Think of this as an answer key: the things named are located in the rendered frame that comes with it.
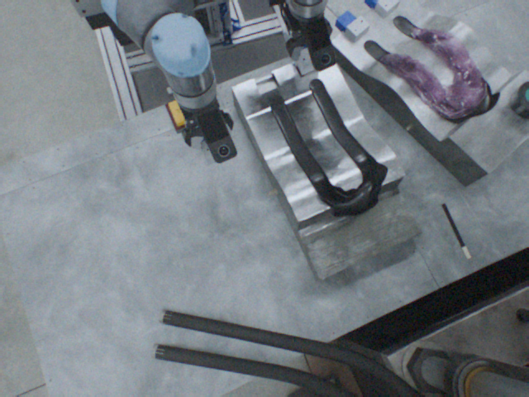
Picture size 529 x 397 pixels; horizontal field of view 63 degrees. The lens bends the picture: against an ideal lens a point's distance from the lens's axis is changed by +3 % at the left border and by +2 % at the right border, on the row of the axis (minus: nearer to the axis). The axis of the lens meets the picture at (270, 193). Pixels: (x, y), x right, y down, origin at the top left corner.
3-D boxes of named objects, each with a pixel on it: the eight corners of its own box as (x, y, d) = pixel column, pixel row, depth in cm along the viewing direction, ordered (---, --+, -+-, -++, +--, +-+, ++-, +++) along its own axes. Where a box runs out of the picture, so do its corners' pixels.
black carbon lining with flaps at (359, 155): (264, 102, 103) (264, 83, 94) (322, 78, 105) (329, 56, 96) (326, 231, 95) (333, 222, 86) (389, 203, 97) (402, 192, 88)
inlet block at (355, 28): (318, 16, 115) (321, 2, 109) (331, 5, 115) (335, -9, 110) (351, 49, 112) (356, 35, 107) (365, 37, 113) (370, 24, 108)
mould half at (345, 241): (233, 104, 110) (230, 77, 97) (322, 68, 114) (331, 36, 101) (316, 281, 99) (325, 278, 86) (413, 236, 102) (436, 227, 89)
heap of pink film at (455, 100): (371, 63, 108) (380, 44, 100) (420, 22, 111) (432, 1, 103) (447, 134, 103) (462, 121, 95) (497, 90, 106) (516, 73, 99)
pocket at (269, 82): (253, 86, 106) (252, 78, 102) (272, 78, 107) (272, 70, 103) (260, 101, 105) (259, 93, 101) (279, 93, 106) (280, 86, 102)
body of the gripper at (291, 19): (312, 1, 91) (315, -34, 79) (328, 37, 90) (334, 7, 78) (278, 16, 91) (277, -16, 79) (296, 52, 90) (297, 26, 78)
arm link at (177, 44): (177, -5, 59) (218, 35, 58) (190, 43, 70) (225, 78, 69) (132, 29, 58) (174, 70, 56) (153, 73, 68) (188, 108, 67)
